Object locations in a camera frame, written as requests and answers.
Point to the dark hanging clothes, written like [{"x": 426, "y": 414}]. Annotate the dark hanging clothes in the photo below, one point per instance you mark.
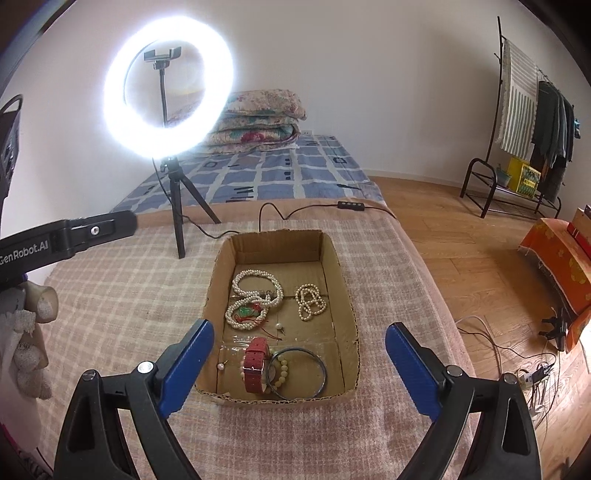
[{"x": 553, "y": 139}]

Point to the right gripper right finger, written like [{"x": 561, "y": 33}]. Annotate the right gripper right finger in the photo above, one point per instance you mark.
[{"x": 505, "y": 443}]

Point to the orange patterned cloth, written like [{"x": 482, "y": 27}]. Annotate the orange patterned cloth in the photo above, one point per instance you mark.
[{"x": 555, "y": 243}]

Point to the cardboard box tray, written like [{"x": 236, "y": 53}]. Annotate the cardboard box tray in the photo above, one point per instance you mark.
[{"x": 253, "y": 286}]

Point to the striped hanging cloth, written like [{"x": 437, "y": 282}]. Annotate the striped hanging cloth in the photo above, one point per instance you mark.
[{"x": 519, "y": 101}]

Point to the small pearl bead strand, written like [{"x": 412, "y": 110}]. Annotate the small pearl bead strand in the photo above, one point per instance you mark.
[{"x": 309, "y": 302}]

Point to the phone holder clamp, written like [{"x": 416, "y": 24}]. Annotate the phone holder clamp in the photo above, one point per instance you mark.
[{"x": 162, "y": 61}]

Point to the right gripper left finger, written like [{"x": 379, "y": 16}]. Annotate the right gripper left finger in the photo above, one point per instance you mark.
[{"x": 92, "y": 444}]

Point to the white ring light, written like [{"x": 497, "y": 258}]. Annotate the white ring light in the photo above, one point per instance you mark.
[{"x": 124, "y": 123}]

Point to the folded floral quilt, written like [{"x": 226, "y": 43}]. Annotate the folded floral quilt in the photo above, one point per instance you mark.
[{"x": 255, "y": 120}]

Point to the yellow green box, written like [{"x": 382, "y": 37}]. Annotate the yellow green box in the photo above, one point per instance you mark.
[{"x": 524, "y": 179}]

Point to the blue patterned bed sheet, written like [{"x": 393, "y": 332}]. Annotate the blue patterned bed sheet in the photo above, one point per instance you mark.
[{"x": 318, "y": 166}]

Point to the black tripod stand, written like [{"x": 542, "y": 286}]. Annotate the black tripod stand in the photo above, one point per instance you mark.
[{"x": 177, "y": 178}]

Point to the black clothes rack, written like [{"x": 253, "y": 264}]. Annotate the black clothes rack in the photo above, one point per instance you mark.
[{"x": 486, "y": 181}]

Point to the white gloved left hand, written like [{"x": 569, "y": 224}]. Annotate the white gloved left hand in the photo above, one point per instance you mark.
[{"x": 24, "y": 309}]

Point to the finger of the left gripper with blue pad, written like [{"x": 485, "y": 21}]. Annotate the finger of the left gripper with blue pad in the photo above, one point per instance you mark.
[{"x": 77, "y": 235}]

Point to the single pearl earring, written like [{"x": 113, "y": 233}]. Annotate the single pearl earring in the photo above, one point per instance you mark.
[{"x": 279, "y": 327}]

